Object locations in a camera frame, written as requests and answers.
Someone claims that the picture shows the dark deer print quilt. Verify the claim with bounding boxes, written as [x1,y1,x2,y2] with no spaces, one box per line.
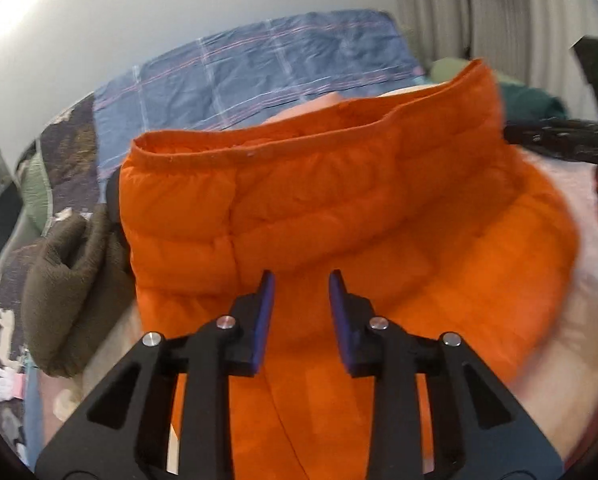
[0,95,102,466]

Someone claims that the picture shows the teal fleece garment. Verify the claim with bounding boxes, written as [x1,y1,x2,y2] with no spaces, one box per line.
[499,82,567,123]

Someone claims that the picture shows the small white and pink cloth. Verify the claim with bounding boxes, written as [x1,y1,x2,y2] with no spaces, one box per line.
[0,366,27,402]

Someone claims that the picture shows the grey pleated curtain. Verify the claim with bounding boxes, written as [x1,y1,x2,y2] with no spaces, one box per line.
[391,0,598,126]

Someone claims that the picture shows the green quilted pillow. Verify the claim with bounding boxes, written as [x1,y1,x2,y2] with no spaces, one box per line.
[21,152,54,236]

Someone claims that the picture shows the light green pillow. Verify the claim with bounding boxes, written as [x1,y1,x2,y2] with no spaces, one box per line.
[429,57,524,86]

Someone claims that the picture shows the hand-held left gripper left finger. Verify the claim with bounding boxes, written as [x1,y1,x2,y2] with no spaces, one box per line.
[35,270,277,480]

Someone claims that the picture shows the olive fleece garment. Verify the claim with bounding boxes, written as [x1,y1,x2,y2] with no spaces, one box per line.
[21,205,140,378]

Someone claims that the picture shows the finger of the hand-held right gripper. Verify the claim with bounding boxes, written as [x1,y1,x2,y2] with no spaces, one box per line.
[504,117,598,162]

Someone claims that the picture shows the blue plaid bed sheet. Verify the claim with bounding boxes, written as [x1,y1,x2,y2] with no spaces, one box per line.
[93,8,424,196]

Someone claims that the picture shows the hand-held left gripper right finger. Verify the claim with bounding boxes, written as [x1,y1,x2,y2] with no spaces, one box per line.
[328,270,564,480]

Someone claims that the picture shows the orange puffer jacket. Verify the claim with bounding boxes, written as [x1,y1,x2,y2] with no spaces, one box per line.
[116,57,582,480]

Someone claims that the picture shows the black quilted jacket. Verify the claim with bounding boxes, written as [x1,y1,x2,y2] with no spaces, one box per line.
[104,175,130,251]

